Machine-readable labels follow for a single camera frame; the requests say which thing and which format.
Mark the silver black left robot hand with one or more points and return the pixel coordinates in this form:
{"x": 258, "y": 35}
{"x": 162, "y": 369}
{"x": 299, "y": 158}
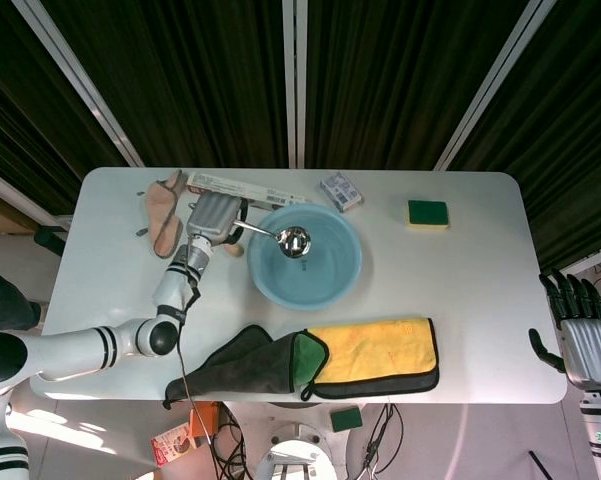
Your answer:
{"x": 215, "y": 217}

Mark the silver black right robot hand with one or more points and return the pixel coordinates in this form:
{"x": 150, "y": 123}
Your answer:
{"x": 587, "y": 350}

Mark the metal ladle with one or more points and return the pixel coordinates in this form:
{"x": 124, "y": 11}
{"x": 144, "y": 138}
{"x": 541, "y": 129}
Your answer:
{"x": 285, "y": 239}

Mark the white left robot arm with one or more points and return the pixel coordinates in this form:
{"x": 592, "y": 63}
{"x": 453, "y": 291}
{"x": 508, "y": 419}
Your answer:
{"x": 80, "y": 340}

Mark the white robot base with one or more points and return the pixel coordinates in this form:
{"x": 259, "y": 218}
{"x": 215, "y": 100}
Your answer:
{"x": 300, "y": 450}

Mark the blue plastic basin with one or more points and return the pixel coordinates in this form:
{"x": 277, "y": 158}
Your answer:
{"x": 307, "y": 257}

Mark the wooden mallet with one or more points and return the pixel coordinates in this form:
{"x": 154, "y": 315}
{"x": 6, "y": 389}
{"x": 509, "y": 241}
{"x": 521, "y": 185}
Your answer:
{"x": 235, "y": 249}

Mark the long white red box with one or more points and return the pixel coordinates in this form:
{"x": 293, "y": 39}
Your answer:
{"x": 260, "y": 192}

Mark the small blue white box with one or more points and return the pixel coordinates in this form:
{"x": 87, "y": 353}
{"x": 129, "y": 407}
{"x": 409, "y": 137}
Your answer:
{"x": 341, "y": 192}

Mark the dark grey green cloth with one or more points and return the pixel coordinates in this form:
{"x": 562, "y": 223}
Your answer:
{"x": 245, "y": 365}

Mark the orange box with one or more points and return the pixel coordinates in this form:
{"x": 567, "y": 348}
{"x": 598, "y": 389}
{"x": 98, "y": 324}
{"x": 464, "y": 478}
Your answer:
{"x": 205, "y": 419}

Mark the yellow grey microfiber cloth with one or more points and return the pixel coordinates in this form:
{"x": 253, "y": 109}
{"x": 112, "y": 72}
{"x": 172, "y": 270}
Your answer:
{"x": 380, "y": 350}

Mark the green yellow sponge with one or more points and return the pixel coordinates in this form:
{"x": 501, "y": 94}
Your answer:
{"x": 428, "y": 214}

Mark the red printed booklet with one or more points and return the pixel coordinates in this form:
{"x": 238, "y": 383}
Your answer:
{"x": 172, "y": 442}

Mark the green sponge on floor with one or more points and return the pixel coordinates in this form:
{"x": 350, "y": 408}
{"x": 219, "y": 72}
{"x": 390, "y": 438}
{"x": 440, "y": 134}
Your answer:
{"x": 346, "y": 419}

